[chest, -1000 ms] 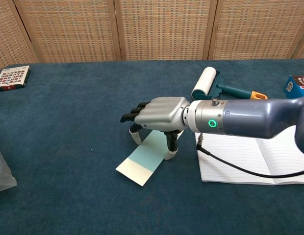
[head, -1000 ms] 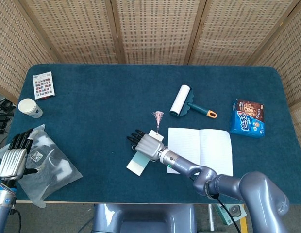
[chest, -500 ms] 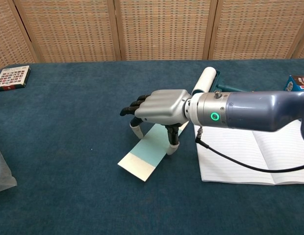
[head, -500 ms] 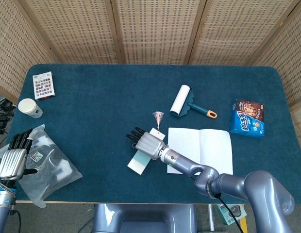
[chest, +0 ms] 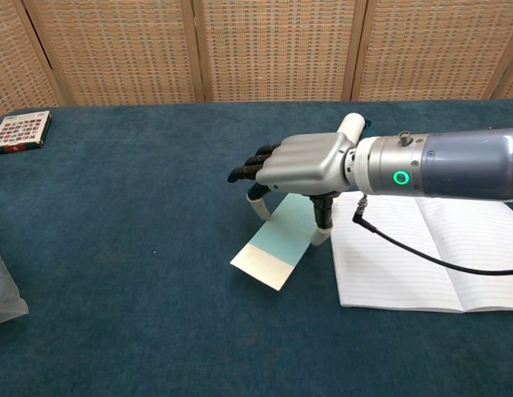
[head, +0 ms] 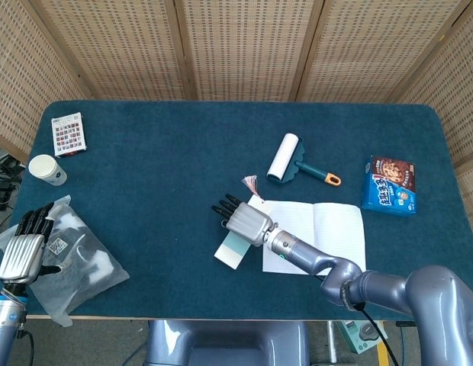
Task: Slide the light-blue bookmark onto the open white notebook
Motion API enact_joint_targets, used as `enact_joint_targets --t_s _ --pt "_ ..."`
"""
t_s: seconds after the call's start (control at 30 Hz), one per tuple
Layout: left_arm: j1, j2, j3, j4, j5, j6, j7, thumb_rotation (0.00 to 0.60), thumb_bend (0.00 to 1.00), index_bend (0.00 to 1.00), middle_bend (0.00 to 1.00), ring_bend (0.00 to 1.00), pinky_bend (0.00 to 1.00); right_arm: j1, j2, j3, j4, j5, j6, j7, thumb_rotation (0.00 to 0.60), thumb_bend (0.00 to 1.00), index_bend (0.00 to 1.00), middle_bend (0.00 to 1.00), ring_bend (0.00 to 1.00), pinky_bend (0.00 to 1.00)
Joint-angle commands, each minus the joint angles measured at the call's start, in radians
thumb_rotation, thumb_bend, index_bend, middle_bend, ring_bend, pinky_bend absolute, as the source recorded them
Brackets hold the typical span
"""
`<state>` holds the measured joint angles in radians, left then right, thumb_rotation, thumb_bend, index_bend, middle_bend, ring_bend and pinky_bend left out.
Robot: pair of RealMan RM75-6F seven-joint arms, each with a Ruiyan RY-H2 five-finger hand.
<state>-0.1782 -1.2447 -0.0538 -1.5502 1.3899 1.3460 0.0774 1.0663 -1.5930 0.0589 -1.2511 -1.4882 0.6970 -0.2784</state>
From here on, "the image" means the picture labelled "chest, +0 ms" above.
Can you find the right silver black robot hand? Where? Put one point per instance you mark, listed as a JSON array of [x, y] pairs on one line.
[[306, 165]]

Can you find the light blue tasselled bookmark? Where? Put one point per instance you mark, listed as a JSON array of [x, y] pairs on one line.
[[277, 248]]

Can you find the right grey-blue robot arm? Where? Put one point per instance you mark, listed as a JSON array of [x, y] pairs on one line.
[[467, 165]]

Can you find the open white lined notebook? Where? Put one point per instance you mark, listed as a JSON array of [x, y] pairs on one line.
[[384, 269]]

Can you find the dark blue table cloth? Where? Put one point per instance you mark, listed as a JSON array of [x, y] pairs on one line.
[[157, 331]]

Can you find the picture grid card box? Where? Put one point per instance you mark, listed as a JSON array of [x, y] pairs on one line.
[[20, 130]]

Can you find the translucent plastic bag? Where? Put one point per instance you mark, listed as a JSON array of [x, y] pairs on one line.
[[4, 297]]

